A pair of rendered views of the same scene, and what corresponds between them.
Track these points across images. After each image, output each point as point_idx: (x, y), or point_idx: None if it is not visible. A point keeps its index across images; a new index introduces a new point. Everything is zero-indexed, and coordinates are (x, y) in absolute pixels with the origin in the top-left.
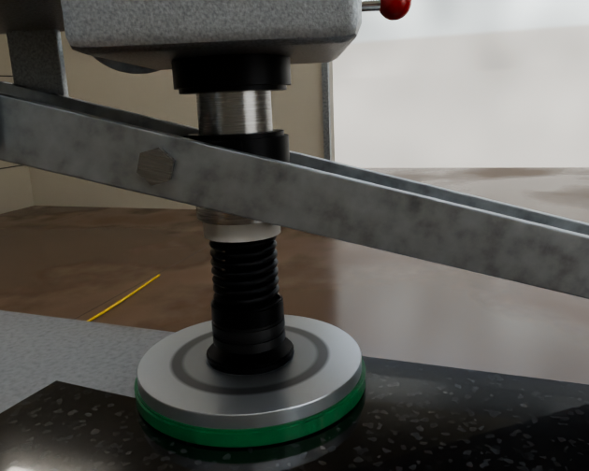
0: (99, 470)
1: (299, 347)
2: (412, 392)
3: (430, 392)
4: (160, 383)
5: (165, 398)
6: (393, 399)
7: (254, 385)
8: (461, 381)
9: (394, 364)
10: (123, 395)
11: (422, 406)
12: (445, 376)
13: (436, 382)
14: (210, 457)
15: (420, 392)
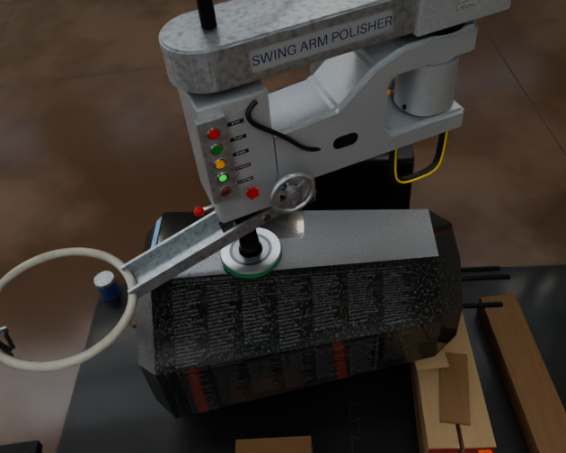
0: None
1: (239, 256)
2: (208, 262)
3: (204, 263)
4: (264, 232)
5: (259, 228)
6: (213, 258)
7: None
8: (197, 270)
9: (216, 272)
10: (279, 238)
11: (206, 258)
12: (201, 271)
13: (203, 268)
14: None
15: (207, 262)
